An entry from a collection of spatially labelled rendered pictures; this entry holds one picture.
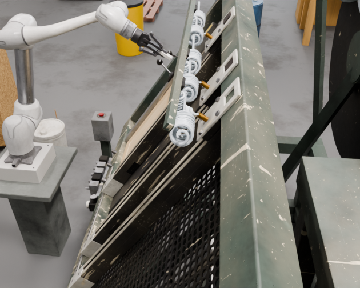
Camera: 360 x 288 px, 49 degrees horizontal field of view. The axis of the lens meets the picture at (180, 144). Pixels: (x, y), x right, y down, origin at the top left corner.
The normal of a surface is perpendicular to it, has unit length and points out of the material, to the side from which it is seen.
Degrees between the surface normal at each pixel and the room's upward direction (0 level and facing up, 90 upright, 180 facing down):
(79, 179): 0
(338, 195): 0
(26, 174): 90
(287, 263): 34
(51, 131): 0
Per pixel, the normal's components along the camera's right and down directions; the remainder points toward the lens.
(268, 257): 0.56, -0.63
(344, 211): 0.00, -0.79
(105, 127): -0.09, 0.60
